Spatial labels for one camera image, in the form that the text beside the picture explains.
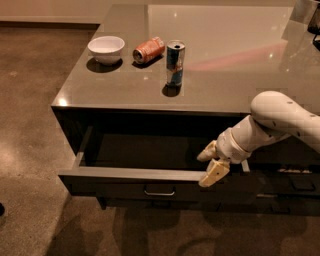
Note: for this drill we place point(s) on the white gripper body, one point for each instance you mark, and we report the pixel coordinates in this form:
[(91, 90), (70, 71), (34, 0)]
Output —
[(229, 146)]

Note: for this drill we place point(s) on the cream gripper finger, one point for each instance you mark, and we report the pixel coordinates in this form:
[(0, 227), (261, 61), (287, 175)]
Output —
[(216, 170), (208, 153)]

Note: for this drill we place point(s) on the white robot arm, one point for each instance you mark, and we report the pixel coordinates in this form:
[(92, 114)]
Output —
[(273, 118)]

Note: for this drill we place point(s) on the dark grey drawer cabinet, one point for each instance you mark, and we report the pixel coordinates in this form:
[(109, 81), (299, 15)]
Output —
[(232, 53)]

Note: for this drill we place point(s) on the blue silver energy drink can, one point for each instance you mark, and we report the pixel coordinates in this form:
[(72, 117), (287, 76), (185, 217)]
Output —
[(174, 62)]

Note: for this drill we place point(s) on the orange soda can lying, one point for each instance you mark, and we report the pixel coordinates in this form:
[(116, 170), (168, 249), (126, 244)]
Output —
[(149, 50)]

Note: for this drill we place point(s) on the white ceramic bowl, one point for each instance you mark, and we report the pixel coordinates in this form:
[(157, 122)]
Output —
[(106, 49)]

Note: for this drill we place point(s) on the black object at floor edge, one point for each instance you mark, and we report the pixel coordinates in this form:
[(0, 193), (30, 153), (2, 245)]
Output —
[(2, 209)]

